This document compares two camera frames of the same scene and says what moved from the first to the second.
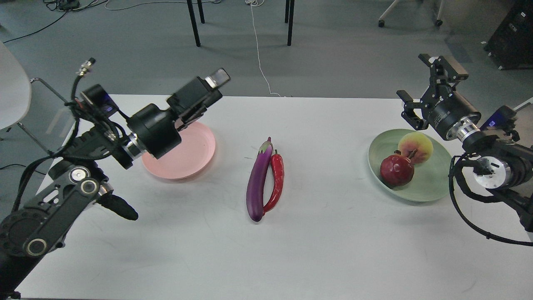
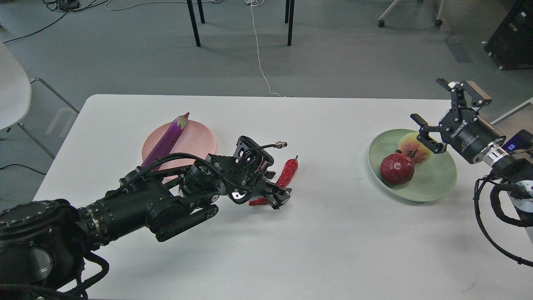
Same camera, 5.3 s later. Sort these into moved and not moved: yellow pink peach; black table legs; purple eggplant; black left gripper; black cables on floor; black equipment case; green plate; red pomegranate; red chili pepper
Moved: black left gripper; red chili pepper; purple eggplant
Not moved: black cables on floor; black equipment case; yellow pink peach; red pomegranate; black table legs; green plate
